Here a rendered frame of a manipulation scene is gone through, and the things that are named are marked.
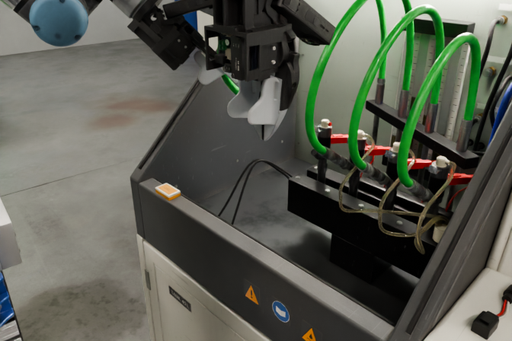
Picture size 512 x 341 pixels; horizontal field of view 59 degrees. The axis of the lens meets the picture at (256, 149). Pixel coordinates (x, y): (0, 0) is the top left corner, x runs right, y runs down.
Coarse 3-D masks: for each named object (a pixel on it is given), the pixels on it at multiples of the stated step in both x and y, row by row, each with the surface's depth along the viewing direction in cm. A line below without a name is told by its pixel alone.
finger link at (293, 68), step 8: (296, 56) 52; (288, 64) 52; (296, 64) 52; (280, 72) 53; (288, 72) 52; (296, 72) 53; (288, 80) 53; (296, 80) 53; (288, 88) 54; (296, 88) 54; (280, 96) 54; (288, 96) 54; (280, 104) 55; (288, 104) 55
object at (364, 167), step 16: (416, 16) 68; (432, 16) 73; (400, 32) 66; (384, 48) 65; (368, 80) 65; (432, 96) 84; (352, 112) 66; (432, 112) 85; (352, 128) 66; (432, 128) 86; (352, 144) 67; (352, 160) 70; (384, 176) 77
